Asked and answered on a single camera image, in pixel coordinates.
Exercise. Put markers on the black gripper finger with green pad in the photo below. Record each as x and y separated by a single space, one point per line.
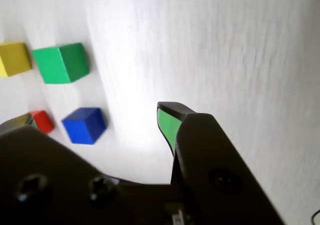
215 180
37 180

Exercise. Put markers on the green wooden cube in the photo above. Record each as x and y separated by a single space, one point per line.
57 65

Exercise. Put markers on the red wooden cube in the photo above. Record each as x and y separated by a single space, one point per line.
43 121

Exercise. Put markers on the blue wooden cube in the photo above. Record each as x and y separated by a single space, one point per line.
82 127

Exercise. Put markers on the yellow wooden cube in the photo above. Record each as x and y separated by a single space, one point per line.
13 58

